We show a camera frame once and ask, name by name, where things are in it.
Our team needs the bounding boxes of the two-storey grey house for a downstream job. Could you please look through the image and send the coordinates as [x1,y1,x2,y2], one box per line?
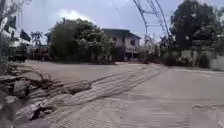
[101,27,142,62]

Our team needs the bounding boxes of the large bushy green tree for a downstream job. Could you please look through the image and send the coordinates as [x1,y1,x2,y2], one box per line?
[49,17,116,64]

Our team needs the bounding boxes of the grey concrete road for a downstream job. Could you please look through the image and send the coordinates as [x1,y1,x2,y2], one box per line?
[14,59,224,128]

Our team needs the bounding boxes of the broken concrete rubble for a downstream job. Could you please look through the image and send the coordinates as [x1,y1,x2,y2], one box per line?
[0,61,94,128]

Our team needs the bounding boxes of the tall dark tree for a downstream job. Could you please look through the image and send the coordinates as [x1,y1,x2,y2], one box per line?
[169,0,224,51]

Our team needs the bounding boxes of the dark vehicle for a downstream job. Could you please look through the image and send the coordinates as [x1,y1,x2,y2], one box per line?
[12,44,28,63]

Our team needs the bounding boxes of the overhead wires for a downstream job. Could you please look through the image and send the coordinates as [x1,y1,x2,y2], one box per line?
[111,0,173,43]

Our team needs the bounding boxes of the pale boundary wall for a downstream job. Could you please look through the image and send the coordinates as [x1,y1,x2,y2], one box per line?
[159,49,224,72]

